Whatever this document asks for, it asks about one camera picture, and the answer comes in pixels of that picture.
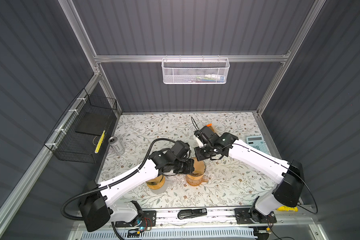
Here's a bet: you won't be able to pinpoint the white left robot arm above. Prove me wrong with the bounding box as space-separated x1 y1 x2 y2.
79 141 194 232

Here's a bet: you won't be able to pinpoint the black wire basket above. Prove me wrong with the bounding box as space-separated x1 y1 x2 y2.
45 91 118 164

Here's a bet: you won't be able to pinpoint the white wire basket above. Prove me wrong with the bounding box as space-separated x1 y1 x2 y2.
161 57 230 85

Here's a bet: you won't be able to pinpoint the black pad in basket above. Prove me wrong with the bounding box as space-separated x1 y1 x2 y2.
75 112 108 136

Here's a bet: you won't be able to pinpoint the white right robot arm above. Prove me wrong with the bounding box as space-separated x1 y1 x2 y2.
194 126 304 222

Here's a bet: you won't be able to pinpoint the yellow tube on rail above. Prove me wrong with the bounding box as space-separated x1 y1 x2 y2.
277 206 298 212

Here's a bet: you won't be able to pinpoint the orange coffee filter box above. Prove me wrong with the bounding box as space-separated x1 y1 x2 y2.
206 124 217 134

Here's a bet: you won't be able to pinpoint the pens in white basket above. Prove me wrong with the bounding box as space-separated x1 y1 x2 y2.
186 74 226 84

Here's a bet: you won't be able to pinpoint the black corrugated cable conduit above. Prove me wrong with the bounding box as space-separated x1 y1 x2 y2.
60 137 176 240

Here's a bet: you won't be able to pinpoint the light blue calculator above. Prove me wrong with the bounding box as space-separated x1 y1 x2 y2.
246 136 270 154

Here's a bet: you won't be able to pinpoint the black stapler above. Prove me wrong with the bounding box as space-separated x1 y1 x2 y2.
178 208 208 220

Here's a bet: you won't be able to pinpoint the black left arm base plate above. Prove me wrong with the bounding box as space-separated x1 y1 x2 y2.
115 210 157 228

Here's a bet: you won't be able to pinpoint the silver cylinder can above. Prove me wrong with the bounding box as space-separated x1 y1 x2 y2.
108 136 125 155

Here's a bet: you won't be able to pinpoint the yellow marker pen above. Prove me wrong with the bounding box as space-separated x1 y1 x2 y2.
95 131 106 154

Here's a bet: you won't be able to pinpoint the orange glass pitcher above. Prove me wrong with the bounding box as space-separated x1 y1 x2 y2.
186 175 209 187

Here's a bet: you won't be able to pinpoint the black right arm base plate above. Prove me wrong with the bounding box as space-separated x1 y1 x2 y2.
234 208 277 224

